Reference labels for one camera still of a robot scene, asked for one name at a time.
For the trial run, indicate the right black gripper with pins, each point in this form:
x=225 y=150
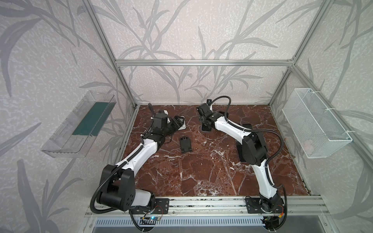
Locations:
x=204 y=121

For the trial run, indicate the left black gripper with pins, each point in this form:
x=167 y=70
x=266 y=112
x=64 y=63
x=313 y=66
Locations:
x=175 y=123

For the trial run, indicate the black phone white case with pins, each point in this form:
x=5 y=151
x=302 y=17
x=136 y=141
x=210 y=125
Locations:
x=240 y=152

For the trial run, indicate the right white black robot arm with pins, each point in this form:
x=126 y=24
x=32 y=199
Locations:
x=252 y=148

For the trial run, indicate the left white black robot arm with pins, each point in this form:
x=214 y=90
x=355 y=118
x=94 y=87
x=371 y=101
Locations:
x=117 y=190

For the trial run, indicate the green circuit board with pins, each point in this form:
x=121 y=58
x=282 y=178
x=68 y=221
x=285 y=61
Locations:
x=150 y=220

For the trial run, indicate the aluminium frame horizontal bar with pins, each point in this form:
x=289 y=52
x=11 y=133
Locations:
x=183 y=62

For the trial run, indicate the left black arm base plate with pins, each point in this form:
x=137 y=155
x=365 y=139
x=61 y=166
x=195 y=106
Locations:
x=157 y=206

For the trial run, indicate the aluminium front rail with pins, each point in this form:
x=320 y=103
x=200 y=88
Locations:
x=235 y=206

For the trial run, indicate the clear plastic wall bin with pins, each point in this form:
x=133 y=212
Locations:
x=78 y=132

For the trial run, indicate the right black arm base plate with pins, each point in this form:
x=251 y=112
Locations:
x=255 y=206

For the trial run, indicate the white wire mesh basket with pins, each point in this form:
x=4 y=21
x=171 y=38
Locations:
x=317 y=129

